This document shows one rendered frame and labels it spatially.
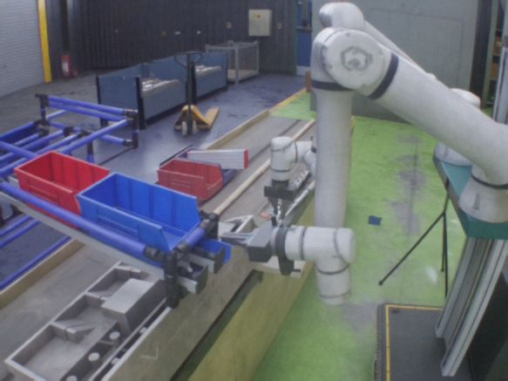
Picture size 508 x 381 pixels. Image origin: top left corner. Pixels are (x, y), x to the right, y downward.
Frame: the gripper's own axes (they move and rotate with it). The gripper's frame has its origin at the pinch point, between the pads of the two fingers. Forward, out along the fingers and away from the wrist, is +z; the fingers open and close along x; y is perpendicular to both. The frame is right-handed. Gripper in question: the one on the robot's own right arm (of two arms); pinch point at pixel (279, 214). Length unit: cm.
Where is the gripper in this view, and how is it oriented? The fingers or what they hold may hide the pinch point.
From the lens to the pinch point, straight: 176.2
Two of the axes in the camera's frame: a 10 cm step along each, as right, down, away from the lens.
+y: 3.9, -4.0, 8.3
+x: -9.2, -1.7, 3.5
